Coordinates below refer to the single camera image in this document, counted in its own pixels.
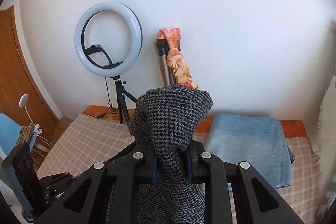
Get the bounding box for grey houndstooth pants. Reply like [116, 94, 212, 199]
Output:
[105, 84, 214, 224]

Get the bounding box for pink checked bed blanket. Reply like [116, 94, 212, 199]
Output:
[37, 114, 319, 223]

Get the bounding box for folded light blue jeans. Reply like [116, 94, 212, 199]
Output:
[206, 130, 295, 189]

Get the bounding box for light blue chair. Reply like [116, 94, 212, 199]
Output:
[0, 113, 22, 159]

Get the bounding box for orange floral bed sheet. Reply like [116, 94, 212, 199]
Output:
[82, 105, 308, 139]

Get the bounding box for green white patterned pillow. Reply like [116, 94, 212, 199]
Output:
[315, 76, 335, 223]

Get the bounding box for white clip lamp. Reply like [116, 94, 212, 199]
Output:
[18, 93, 54, 149]

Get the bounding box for wooden door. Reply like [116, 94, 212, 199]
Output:
[1, 6, 58, 141]

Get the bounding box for black mini tripod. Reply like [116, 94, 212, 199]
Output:
[113, 76, 137, 124]

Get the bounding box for orange floral scarf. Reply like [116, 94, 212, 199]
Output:
[157, 28, 198, 89]

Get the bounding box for folded silver black tripod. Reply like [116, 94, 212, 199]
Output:
[156, 39, 175, 86]

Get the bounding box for black ring light cable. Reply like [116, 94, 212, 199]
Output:
[96, 77, 119, 119]

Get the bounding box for white ring light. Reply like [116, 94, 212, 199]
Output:
[73, 0, 144, 78]

